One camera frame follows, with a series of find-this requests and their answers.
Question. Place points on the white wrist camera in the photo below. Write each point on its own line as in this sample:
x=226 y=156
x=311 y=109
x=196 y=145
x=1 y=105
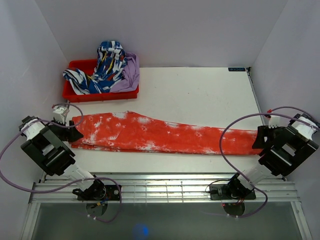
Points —
x=60 y=114
x=273 y=120

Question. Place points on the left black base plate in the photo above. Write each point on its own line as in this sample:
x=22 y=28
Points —
x=112 y=193

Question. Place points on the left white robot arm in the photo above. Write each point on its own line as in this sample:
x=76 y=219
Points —
x=45 y=145

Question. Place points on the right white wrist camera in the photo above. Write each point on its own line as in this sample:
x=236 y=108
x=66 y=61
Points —
x=273 y=120

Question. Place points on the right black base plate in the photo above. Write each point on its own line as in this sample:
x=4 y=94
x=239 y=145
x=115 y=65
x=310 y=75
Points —
x=217 y=192

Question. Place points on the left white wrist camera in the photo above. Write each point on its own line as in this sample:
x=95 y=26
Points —
x=60 y=114

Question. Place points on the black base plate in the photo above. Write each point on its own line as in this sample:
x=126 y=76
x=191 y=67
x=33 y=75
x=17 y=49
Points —
x=112 y=193
x=217 y=192

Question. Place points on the red plastic bin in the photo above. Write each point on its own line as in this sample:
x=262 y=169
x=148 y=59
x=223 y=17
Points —
x=87 y=66

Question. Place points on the aluminium rail frame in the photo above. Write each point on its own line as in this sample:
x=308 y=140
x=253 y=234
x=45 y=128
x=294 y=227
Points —
x=164 y=177

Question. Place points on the blue white patterned trousers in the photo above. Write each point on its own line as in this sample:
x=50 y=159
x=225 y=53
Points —
x=111 y=61

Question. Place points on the red white tie-dye trousers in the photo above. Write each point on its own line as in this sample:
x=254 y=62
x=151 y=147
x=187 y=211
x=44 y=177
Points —
x=132 y=132

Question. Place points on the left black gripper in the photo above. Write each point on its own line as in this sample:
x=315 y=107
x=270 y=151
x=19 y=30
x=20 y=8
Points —
x=70 y=134

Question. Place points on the purple folded garment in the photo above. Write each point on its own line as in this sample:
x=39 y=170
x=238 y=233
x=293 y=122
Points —
x=130 y=75

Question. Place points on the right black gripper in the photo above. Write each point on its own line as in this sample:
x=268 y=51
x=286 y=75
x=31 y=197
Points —
x=262 y=131

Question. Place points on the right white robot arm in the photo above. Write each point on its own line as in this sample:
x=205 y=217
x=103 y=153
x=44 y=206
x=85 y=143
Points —
x=283 y=149

